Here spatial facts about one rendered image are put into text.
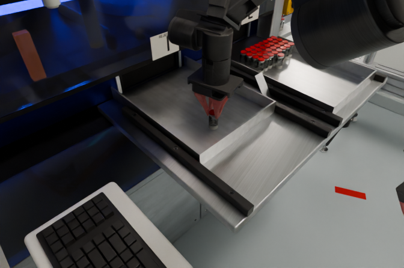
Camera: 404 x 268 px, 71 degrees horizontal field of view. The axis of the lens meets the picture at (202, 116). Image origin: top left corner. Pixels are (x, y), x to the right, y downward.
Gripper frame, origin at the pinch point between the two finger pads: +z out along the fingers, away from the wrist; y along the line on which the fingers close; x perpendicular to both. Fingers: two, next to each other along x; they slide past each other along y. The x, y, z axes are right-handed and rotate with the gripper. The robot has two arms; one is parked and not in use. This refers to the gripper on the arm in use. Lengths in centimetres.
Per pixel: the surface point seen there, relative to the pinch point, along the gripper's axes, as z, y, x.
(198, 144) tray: 4.2, -0.1, 6.8
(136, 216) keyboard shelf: 12.1, 3.6, 24.2
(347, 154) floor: 91, -39, -112
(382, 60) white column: 56, -39, -183
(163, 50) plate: -8.1, 18.4, -6.4
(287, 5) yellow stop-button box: -8, 5, -61
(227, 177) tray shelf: 4.4, -9.9, 11.4
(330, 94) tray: 3.7, -20.7, -29.1
